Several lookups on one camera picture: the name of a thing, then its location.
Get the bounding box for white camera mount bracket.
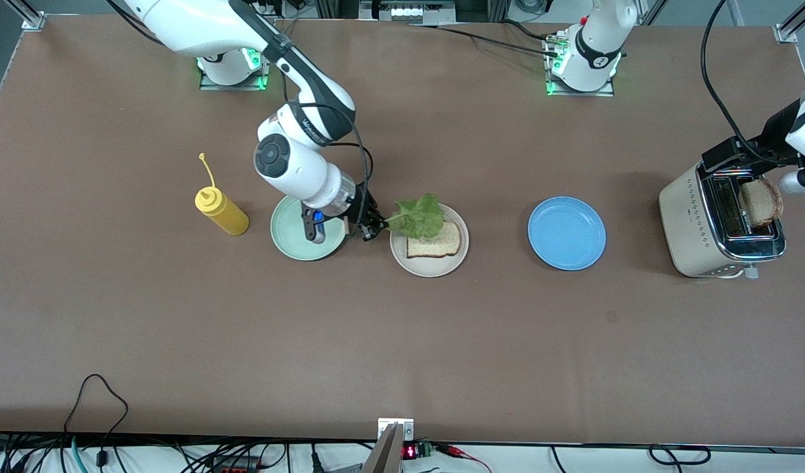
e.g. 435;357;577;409
378;418;415;442

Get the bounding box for blue plate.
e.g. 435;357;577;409
527;196;607;271

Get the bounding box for beige plate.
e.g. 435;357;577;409
389;202;470;278

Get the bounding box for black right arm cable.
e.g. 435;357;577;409
297;102;375;217

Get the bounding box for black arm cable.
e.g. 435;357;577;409
297;102;375;217
701;0;797;165

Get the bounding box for short black table cable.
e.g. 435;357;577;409
498;18;559;41

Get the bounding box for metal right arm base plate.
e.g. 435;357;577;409
199;62;270;91

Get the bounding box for long black table cable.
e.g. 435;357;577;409
409;23;561;58

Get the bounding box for yellow squeeze bottle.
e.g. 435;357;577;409
194;153;250;236

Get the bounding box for black coiled cable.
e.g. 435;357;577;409
649;443;712;466

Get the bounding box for pale green plate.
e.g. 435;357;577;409
270;195;349;261

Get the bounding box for grey aluminium camera post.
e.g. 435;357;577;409
361;424;403;473

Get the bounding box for grey equipment box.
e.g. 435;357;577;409
360;0;457;24

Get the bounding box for beige toaster chrome top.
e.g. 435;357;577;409
659;156;787;280

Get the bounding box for black looped cable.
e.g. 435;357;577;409
64;374;129;461

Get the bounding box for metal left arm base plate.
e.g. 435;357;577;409
544;33;617;98

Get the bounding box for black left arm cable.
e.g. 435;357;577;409
701;0;797;165

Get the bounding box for green lettuce leaf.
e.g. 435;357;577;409
384;193;445;240

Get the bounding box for red black clip leads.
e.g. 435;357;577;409
435;443;494;473

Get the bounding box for aluminium corner bracket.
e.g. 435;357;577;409
5;0;47;31
773;0;805;44

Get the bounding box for brown-crust bread slice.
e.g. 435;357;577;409
406;220;462;259
737;178;785;229

